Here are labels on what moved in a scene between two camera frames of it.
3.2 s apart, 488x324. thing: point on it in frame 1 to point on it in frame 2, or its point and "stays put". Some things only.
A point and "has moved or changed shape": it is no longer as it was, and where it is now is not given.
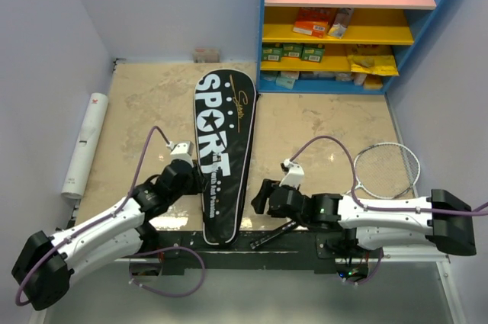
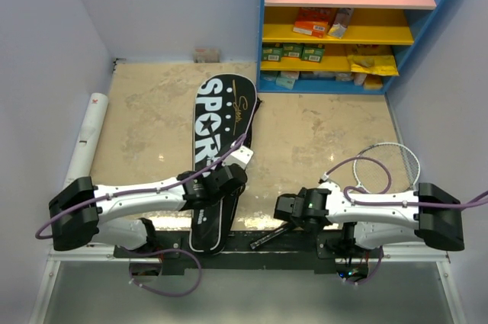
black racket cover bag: x=224 y=103 has moved or changed shape
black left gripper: x=199 y=182 to x=217 y=169
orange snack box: x=313 y=21 stays put
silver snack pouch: x=341 y=20 stays put
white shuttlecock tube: x=74 y=181 stays put
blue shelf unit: x=335 y=42 stays put
